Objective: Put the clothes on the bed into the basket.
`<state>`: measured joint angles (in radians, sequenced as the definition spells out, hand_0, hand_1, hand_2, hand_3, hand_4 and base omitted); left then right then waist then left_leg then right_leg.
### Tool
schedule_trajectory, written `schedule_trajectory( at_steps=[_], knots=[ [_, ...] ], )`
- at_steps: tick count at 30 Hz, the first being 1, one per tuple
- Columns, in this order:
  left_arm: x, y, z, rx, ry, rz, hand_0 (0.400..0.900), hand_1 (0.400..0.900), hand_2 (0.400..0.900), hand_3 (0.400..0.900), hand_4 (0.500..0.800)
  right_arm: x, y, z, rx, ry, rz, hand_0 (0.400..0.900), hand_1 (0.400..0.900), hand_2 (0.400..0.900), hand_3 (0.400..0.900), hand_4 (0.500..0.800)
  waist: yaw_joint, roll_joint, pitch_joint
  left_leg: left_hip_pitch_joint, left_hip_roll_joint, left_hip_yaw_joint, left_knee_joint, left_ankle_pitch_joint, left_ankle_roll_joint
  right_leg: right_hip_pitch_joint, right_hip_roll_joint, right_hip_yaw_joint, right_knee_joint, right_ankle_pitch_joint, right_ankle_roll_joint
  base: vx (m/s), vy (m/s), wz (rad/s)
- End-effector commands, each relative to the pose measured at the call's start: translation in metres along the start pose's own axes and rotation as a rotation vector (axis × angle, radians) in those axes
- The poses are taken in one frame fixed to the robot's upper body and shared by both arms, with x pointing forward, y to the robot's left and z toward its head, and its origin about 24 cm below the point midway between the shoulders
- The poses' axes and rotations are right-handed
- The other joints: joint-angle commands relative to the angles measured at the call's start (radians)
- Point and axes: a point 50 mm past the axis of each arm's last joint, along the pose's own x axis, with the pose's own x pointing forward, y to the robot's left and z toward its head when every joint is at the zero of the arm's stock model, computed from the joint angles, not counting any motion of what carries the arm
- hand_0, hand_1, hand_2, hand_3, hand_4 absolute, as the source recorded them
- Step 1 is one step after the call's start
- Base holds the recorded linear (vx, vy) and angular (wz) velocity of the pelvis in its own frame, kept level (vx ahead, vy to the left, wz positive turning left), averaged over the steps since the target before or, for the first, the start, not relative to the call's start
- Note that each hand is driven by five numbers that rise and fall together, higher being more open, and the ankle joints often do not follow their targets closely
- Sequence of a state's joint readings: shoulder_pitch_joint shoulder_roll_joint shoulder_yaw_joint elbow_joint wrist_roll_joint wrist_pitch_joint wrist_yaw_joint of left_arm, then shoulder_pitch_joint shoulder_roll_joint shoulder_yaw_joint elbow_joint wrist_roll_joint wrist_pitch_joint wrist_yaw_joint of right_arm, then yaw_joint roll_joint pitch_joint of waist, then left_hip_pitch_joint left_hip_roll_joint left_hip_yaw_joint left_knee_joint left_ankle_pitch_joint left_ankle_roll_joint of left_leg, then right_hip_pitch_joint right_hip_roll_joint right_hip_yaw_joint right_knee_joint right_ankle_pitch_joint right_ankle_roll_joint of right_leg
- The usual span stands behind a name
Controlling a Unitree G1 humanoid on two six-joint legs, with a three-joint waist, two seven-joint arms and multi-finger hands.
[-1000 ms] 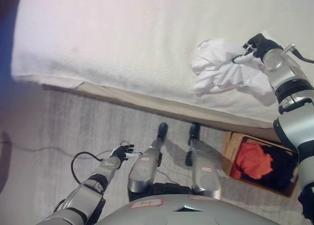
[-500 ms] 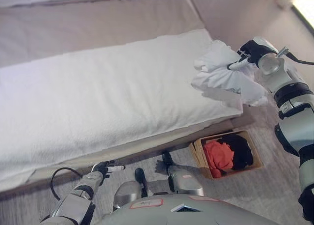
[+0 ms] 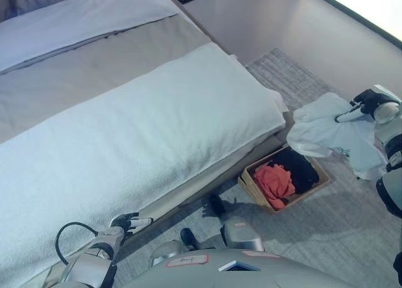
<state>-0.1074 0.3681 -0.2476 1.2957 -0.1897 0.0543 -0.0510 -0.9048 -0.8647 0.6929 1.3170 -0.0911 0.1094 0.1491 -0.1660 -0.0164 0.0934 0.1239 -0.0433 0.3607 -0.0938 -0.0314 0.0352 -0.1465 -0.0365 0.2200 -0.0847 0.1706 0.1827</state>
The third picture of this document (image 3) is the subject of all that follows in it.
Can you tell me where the woven wicker laundry basket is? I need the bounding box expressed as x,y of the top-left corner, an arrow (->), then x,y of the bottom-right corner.
237,145 -> 332,215

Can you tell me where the silver right robot leg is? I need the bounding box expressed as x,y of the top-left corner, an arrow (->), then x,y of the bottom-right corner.
209,194 -> 265,253

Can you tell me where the black garment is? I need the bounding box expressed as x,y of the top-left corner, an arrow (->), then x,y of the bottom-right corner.
272,148 -> 320,195

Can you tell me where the orange garment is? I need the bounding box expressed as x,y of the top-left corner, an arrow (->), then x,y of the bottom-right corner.
253,163 -> 296,210

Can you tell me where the grey striped rug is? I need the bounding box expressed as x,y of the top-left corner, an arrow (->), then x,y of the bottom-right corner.
112,47 -> 402,288

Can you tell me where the thick black wrist cable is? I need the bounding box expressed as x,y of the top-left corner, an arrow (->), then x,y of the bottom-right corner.
54,221 -> 99,266

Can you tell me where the silver robot leg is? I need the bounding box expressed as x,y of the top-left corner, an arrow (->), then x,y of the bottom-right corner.
150,227 -> 202,267
209,194 -> 265,253

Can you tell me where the white pillow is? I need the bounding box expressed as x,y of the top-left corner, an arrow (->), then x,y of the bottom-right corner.
0,0 -> 180,75

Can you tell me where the dark curved floor strip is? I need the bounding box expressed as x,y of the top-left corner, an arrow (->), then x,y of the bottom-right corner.
308,0 -> 402,48

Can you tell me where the red-bordered handwritten label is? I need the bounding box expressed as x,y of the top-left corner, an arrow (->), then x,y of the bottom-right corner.
166,253 -> 211,268

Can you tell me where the white terry blanket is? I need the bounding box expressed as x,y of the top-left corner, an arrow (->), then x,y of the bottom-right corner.
0,42 -> 288,288

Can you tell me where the red-bordered blank label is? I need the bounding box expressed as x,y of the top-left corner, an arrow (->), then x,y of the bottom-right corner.
241,250 -> 281,259

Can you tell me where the grey robot torso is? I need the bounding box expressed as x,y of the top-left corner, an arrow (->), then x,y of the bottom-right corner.
129,248 -> 356,288

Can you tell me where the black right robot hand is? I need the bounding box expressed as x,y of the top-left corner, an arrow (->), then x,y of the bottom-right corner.
334,84 -> 401,124

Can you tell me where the silver left robot leg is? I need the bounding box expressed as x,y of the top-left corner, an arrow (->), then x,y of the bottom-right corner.
150,227 -> 202,267

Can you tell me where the white garment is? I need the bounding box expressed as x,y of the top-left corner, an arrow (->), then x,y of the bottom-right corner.
286,92 -> 389,180

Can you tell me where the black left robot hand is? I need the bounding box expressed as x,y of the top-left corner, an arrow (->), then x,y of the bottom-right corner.
110,212 -> 155,237

